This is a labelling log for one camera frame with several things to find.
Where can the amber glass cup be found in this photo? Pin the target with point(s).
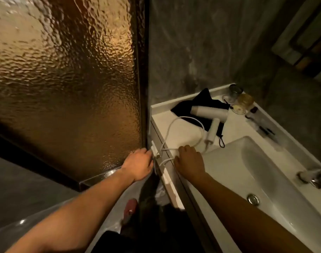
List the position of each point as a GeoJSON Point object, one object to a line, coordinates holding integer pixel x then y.
{"type": "Point", "coordinates": [245, 101]}

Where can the person's right forearm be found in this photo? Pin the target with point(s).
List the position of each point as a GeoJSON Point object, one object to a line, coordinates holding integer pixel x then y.
{"type": "Point", "coordinates": [237, 218]}

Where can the wall mirror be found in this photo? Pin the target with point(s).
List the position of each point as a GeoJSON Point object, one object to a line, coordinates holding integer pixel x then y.
{"type": "Point", "coordinates": [303, 31]}

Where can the person's right hand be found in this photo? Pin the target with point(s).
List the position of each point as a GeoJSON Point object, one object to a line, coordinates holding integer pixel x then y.
{"type": "Point", "coordinates": [189, 163]}

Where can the textured amber glass door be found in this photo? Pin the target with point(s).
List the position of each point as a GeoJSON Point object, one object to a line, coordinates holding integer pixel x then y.
{"type": "Point", "coordinates": [65, 81]}

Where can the clear plastic bag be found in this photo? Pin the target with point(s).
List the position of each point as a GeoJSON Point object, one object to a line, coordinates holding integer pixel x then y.
{"type": "Point", "coordinates": [115, 216]}

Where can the person's left forearm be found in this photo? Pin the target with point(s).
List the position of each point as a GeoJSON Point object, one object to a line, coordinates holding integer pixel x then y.
{"type": "Point", "coordinates": [76, 218]}

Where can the white vanity cabinet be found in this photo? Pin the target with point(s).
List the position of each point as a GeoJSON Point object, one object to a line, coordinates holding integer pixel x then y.
{"type": "Point", "coordinates": [168, 181]}

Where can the small dark bottle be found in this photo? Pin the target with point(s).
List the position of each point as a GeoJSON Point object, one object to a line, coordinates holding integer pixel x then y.
{"type": "Point", "coordinates": [252, 111]}

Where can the clear toiletry packets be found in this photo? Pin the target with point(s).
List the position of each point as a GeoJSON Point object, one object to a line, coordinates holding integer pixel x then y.
{"type": "Point", "coordinates": [267, 131]}

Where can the white round coaster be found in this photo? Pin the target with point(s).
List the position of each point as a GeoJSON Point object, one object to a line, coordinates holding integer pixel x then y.
{"type": "Point", "coordinates": [226, 99]}
{"type": "Point", "coordinates": [238, 110]}

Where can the person's left hand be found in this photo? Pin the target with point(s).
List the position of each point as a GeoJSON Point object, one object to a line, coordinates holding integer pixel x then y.
{"type": "Point", "coordinates": [136, 165]}

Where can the white sink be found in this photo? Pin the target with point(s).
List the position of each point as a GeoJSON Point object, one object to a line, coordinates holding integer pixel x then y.
{"type": "Point", "coordinates": [229, 168]}

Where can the white hair dryer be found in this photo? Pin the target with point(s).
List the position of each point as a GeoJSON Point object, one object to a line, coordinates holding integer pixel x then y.
{"type": "Point", "coordinates": [209, 113]}

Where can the chrome faucet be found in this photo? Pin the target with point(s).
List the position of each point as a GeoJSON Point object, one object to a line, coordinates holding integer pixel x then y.
{"type": "Point", "coordinates": [314, 177]}

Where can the clear glass cup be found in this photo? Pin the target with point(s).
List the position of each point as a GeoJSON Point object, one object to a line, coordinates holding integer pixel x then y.
{"type": "Point", "coordinates": [235, 90]}

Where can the person's red shoe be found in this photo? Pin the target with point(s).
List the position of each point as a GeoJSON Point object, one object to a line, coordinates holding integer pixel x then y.
{"type": "Point", "coordinates": [130, 210]}

